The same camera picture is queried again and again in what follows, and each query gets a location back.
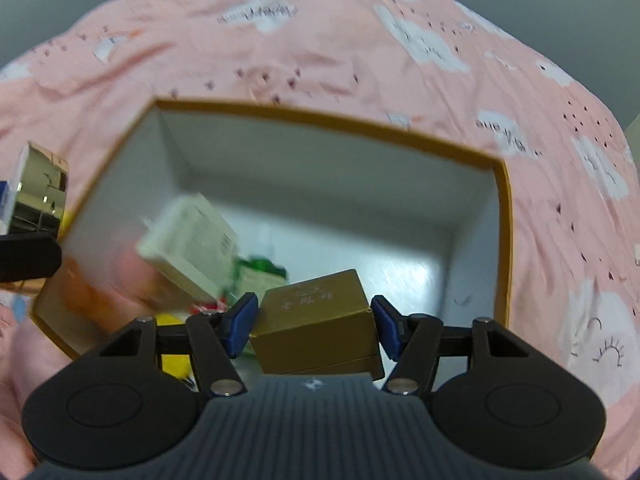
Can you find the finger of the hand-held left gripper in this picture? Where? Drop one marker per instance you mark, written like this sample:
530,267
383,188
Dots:
3,200
27,257

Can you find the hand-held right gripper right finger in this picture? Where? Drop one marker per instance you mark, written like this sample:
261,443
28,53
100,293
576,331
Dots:
387,327

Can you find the cream printed carton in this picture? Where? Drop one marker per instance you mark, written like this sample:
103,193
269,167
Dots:
192,245

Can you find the pink printed blanket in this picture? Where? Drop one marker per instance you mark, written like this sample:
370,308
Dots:
350,50

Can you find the orange cardboard box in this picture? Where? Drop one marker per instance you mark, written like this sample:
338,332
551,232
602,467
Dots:
350,200

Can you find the gold gift box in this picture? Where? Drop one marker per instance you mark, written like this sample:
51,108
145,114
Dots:
315,325

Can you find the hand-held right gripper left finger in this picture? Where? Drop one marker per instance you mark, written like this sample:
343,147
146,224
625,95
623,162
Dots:
242,322

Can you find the shiny metallic box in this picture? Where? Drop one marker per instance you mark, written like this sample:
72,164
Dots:
42,190

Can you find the yellow bottle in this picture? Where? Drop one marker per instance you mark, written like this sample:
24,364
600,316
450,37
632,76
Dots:
172,340

